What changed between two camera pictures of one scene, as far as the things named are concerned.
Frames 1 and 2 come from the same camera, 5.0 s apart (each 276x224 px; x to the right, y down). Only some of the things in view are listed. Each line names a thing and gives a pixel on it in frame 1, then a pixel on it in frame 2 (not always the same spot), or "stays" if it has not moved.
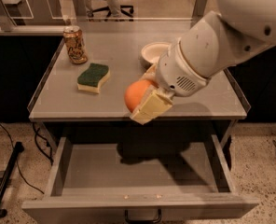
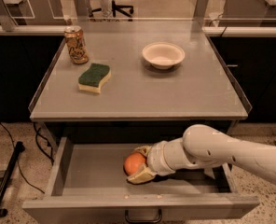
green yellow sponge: x=90 y=79 stays
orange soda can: x=74 y=40 stays
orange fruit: x=134 y=92 to x=133 y=161
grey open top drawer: x=96 y=183 stays
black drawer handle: x=143 y=221 stays
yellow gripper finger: x=150 y=76 to x=144 y=149
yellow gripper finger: x=153 y=104 to x=145 y=174
